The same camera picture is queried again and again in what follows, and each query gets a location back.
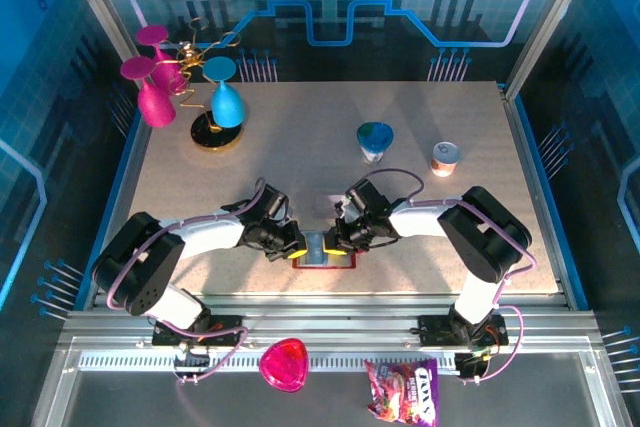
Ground small black connector board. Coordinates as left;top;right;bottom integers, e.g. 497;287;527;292
172;341;211;386
453;349;494;384

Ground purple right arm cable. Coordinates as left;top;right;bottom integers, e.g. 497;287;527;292
364;168;539;387

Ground white slotted cable duct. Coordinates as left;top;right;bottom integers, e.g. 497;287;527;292
78;350;459;373

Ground aluminium frame cross rail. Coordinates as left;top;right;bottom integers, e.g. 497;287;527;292
59;291;601;354

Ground small pull-tab tin can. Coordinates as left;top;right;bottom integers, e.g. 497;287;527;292
430;141;461;178

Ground blue wine glass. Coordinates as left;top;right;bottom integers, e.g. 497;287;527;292
202;56;247;129

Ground blue credit card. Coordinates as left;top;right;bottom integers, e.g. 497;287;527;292
303;230;328;266

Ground aluminium table side rail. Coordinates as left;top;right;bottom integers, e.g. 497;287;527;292
74;106;154;311
499;81;591;311

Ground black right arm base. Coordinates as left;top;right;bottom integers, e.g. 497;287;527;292
417;314;510;348

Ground gold wire glass rack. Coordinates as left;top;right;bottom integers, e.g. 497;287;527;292
158;16;245;151

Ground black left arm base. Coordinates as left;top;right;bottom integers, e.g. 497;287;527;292
152;314;246;348

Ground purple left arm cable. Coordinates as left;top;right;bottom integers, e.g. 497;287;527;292
102;176;269;386

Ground aluminium frame post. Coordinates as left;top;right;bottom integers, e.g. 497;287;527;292
55;0;146;88
502;0;604;98

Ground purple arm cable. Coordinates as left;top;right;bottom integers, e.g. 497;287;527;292
102;176;269;386
364;168;539;387

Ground purple snack bag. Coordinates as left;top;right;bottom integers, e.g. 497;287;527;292
363;356;440;427

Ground pink wine glass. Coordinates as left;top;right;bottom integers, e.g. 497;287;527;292
119;56;178;129
135;25;190;94

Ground pink heart-shaped bowl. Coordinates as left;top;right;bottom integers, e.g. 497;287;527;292
258;338;310;393

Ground blue heart-shaped cup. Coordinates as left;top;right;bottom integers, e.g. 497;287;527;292
356;121;395;167

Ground red card holder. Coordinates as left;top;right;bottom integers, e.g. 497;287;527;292
291;246;359;272

